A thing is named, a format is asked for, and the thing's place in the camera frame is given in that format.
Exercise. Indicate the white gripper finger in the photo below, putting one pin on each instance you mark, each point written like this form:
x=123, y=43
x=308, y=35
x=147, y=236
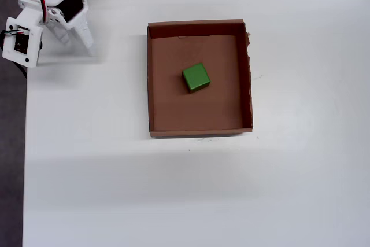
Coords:
x=59, y=26
x=85, y=35

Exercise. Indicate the green wooden cube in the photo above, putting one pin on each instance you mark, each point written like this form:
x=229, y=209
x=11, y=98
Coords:
x=196, y=77

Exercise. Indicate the brown cardboard box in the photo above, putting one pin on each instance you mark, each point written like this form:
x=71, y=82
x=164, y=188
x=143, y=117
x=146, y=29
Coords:
x=196, y=114

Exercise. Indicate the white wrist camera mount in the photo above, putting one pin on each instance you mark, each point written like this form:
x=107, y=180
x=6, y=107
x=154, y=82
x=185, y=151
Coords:
x=33, y=44

